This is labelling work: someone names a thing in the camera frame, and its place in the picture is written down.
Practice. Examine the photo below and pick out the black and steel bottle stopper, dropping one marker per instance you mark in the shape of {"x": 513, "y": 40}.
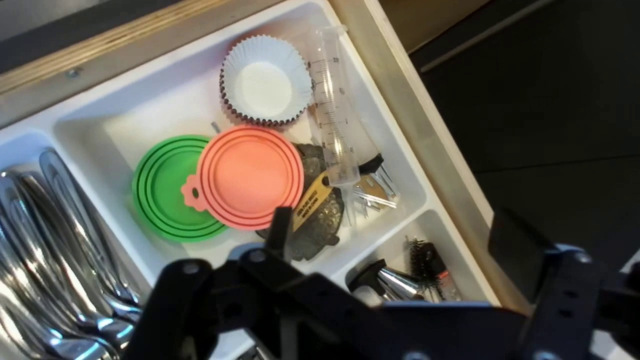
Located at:
{"x": 393, "y": 285}

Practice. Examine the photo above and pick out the small black brush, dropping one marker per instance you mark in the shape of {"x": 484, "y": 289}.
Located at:
{"x": 427, "y": 257}

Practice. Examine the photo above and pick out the white paper cupcake liners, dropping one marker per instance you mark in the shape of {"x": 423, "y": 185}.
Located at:
{"x": 267, "y": 82}

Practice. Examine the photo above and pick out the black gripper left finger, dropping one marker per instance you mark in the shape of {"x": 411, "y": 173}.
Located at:
{"x": 281, "y": 230}

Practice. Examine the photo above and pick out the transparent plastic measuring tube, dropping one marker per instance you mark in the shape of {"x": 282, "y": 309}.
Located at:
{"x": 333, "y": 113}

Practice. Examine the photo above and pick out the steel fork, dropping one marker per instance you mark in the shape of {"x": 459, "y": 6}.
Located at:
{"x": 27, "y": 281}
{"x": 41, "y": 221}
{"x": 13, "y": 329}
{"x": 70, "y": 201}

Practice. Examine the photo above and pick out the small shiny clear packet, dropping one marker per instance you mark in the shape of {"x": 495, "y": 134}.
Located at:
{"x": 375, "y": 195}

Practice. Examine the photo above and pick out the yellow slotted utensil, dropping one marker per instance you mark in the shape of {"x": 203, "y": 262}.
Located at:
{"x": 313, "y": 195}

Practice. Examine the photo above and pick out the white wooden kitchen drawer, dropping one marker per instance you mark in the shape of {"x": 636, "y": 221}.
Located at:
{"x": 413, "y": 120}

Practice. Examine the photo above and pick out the green silicone lid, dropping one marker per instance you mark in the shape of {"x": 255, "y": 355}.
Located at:
{"x": 162, "y": 193}

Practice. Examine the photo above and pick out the small black clip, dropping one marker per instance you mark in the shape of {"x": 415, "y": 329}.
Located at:
{"x": 371, "y": 164}

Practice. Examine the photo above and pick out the dark speckled round object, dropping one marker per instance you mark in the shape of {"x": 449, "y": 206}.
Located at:
{"x": 322, "y": 227}

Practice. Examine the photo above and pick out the white plastic cutlery tray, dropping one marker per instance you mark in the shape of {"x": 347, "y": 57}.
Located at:
{"x": 120, "y": 120}

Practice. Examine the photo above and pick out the pink silicone lid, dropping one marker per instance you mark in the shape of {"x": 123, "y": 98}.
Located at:
{"x": 250, "y": 177}

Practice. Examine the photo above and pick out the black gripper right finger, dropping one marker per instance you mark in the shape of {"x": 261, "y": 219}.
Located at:
{"x": 523, "y": 252}

